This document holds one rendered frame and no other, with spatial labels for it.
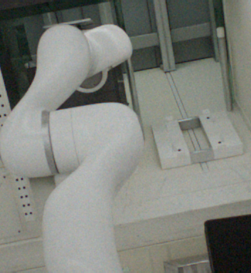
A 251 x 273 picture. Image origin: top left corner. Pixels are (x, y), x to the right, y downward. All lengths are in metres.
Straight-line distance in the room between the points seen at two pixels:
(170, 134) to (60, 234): 0.95
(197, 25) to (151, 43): 0.17
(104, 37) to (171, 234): 0.49
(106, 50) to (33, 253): 0.51
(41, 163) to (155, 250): 0.62
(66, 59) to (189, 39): 1.28
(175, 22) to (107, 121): 1.32
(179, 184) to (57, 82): 0.66
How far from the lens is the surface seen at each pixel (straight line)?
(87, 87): 1.46
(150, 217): 1.57
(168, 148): 1.77
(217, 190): 1.63
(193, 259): 1.61
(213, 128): 1.83
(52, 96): 1.09
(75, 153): 1.05
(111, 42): 1.40
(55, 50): 1.10
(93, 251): 0.90
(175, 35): 2.33
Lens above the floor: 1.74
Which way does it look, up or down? 23 degrees down
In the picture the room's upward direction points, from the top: 10 degrees counter-clockwise
